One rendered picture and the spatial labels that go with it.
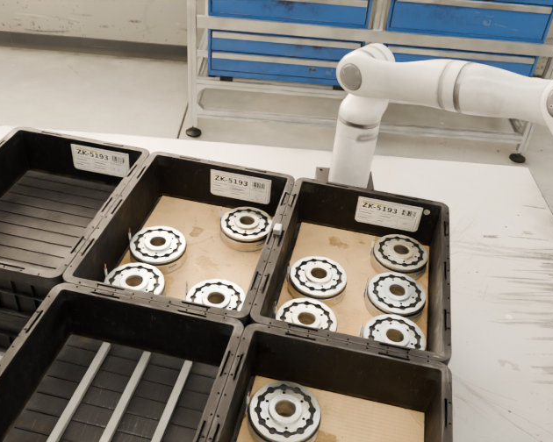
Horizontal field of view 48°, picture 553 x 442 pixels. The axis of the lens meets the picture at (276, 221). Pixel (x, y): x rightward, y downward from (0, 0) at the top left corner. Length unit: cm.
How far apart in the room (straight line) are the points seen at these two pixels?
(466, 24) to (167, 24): 178
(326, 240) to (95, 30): 298
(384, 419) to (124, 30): 330
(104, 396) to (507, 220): 108
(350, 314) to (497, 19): 213
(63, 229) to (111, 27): 280
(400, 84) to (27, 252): 76
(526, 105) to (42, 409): 91
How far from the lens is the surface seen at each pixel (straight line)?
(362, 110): 133
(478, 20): 300
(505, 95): 116
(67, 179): 140
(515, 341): 134
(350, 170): 138
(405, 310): 108
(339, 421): 95
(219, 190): 127
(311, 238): 123
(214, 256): 117
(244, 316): 93
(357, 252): 122
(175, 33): 390
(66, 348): 105
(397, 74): 121
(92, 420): 96
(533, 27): 309
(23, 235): 127
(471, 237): 155
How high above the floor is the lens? 161
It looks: 38 degrees down
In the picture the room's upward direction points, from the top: 5 degrees clockwise
